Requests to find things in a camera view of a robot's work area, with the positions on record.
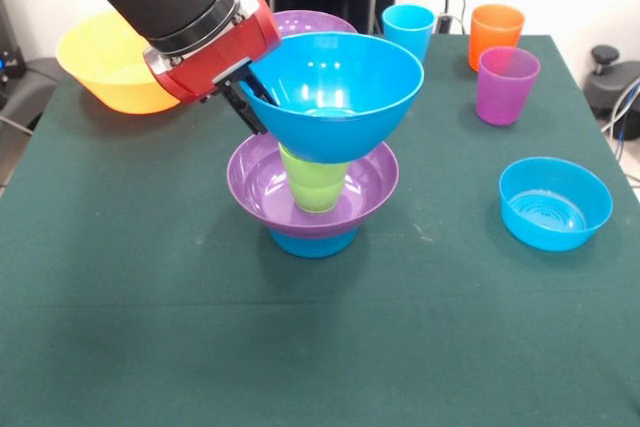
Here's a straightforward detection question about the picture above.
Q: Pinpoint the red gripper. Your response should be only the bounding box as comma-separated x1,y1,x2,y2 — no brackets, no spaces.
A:
143,0,283,137

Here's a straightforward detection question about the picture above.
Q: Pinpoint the large deep blue bowl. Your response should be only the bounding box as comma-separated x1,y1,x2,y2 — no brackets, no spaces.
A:
238,31,426,165

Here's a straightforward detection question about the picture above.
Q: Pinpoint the green cup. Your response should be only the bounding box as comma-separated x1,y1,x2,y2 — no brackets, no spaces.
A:
278,143,351,189
288,180,348,214

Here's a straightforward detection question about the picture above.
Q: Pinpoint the purple bowl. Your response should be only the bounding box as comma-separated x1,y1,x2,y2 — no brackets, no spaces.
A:
226,134,401,241
271,9,359,41

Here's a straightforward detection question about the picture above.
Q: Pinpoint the small blue bowl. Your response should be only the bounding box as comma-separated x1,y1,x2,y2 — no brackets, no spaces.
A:
498,156,614,252
267,226,359,259

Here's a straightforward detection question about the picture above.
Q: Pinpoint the yellow bowl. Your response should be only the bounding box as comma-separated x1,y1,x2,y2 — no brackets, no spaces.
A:
54,10,182,115

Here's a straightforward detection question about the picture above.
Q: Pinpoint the blue cup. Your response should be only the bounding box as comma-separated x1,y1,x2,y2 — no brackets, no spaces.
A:
382,3,436,66

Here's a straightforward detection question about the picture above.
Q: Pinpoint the black power strip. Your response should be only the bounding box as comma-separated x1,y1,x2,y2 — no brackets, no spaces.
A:
435,12,469,34

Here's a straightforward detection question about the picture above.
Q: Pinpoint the dark green tablecloth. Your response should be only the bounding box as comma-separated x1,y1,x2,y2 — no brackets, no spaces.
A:
0,34,640,427

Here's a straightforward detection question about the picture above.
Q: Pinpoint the black electronic device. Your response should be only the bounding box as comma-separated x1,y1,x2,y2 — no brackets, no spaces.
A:
0,0,27,81

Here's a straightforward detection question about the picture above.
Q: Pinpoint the orange cup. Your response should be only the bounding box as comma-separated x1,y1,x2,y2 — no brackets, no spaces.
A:
468,3,527,73

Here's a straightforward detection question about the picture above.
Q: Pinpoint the purple cup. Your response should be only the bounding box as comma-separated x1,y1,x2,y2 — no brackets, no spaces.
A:
475,45,542,127

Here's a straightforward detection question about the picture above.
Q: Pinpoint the black knobbed equipment base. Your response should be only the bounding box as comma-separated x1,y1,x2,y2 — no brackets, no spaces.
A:
583,45,640,113

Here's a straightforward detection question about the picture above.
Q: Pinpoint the white cable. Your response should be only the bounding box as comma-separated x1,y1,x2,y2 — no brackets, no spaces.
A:
0,114,34,137
601,111,640,136

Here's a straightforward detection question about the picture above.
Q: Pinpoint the blue cable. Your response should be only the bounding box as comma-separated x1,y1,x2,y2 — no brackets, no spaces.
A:
610,77,640,158

